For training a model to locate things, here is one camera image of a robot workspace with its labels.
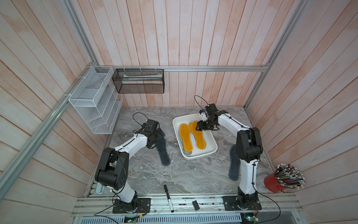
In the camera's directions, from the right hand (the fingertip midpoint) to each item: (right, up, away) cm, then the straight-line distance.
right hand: (199, 127), depth 100 cm
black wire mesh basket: (-45, +35, +3) cm, 57 cm away
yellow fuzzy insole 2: (-1, -7, -2) cm, 7 cm away
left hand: (-29, -7, -6) cm, 30 cm away
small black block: (-6, -41, -26) cm, 49 cm away
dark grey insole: (-27, -14, -5) cm, 31 cm away
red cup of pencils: (+37, -23, -32) cm, 54 cm away
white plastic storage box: (-5, -12, -3) cm, 13 cm away
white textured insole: (-9, -17, -7) cm, 20 cm away
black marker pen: (-21, -38, -25) cm, 50 cm away
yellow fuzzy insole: (-10, -4, +1) cm, 11 cm away
